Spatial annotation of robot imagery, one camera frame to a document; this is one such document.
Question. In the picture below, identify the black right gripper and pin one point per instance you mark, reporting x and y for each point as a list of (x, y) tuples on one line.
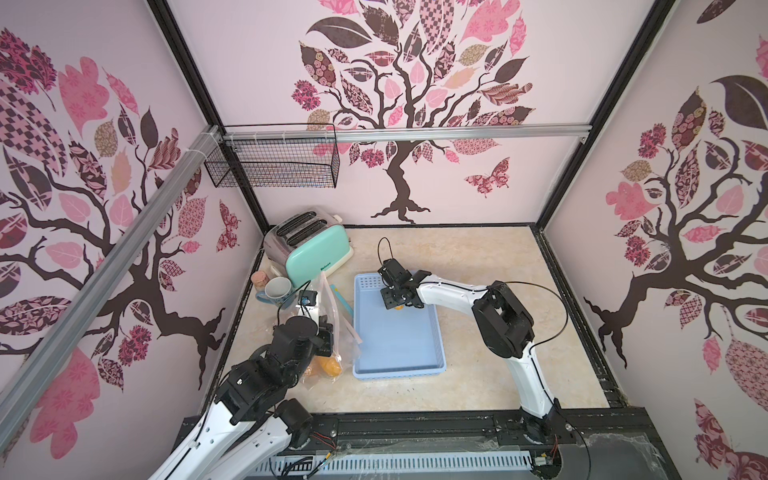
[(390, 294)]

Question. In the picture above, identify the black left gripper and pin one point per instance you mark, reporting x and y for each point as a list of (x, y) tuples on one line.
[(325, 334)]

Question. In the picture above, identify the light blue perforated plastic basket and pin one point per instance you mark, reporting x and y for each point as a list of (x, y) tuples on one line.
[(396, 343)]

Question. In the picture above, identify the clear blue zipper bag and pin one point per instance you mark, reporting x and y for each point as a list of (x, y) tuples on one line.
[(326, 297)]

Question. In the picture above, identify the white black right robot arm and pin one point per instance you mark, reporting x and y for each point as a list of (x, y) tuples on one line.
[(506, 328)]

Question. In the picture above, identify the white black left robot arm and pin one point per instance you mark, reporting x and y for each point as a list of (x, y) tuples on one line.
[(250, 420)]

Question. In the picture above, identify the white blue ceramic mug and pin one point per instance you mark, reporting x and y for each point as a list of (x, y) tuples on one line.
[(278, 291)]

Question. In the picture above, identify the small pink cup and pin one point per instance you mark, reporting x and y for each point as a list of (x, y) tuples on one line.
[(259, 279)]

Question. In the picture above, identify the mint green silver toaster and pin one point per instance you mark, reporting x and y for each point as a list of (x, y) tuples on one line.
[(306, 244)]

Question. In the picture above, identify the black wire wall basket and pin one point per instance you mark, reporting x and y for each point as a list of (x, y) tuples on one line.
[(276, 155)]

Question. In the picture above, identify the aluminium rail back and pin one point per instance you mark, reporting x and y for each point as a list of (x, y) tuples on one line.
[(408, 132)]

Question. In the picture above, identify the white slotted cable duct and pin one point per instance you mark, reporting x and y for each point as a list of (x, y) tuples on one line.
[(389, 465)]

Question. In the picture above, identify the black base frame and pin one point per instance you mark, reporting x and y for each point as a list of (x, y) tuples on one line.
[(593, 443)]

